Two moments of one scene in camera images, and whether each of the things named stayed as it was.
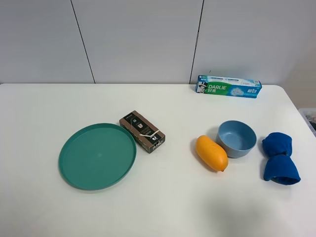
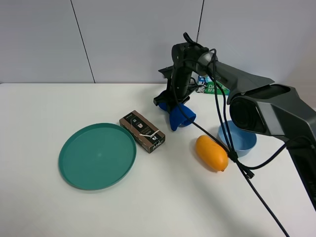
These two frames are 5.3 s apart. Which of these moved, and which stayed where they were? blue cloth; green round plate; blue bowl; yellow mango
Moved: blue cloth
Stayed: yellow mango; green round plate; blue bowl
